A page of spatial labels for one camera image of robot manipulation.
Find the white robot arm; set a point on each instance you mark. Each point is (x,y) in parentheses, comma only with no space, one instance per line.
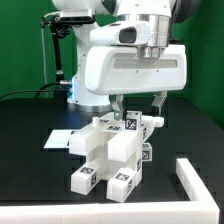
(161,16)

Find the white tagged cube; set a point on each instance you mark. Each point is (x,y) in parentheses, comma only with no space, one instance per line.
(133,120)
(147,152)

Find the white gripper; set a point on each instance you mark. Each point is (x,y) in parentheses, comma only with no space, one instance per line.
(118,70)

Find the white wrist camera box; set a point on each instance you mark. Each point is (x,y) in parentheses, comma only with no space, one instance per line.
(121,33)

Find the grey mounted camera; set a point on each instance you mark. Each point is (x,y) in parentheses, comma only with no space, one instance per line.
(80,16)

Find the white U-shaped fence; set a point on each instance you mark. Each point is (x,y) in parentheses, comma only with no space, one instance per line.
(200,209)

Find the white chair back frame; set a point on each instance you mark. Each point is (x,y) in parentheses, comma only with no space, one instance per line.
(78,142)

